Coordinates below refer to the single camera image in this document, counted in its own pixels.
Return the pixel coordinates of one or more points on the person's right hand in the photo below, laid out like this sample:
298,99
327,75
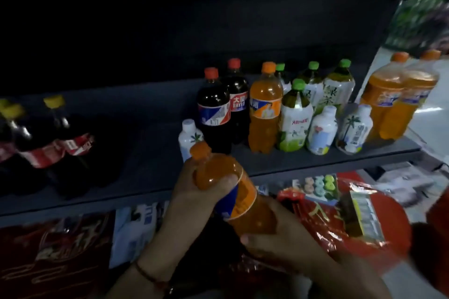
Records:
291,242

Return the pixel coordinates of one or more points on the person's left hand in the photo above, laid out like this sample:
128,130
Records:
186,218

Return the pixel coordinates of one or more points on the white palm print bottle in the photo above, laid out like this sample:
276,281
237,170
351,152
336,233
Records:
189,137
354,130

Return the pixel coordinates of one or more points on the person's left forearm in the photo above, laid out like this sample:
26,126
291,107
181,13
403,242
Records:
133,288

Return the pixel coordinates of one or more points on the yellow trimmed card pack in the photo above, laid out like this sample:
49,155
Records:
366,216

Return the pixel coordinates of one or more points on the white bottle yellow base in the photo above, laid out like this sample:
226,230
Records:
322,134

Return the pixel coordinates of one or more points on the large red-capped cola bottle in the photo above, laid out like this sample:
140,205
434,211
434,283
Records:
239,99
213,113

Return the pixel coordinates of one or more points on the shrink-wrapped bottle packs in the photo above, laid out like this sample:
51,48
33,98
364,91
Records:
421,18

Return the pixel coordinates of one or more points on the red plastic snack bag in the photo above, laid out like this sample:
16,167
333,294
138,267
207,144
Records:
393,225

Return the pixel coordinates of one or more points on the dark grey metal shelf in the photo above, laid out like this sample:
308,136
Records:
140,155

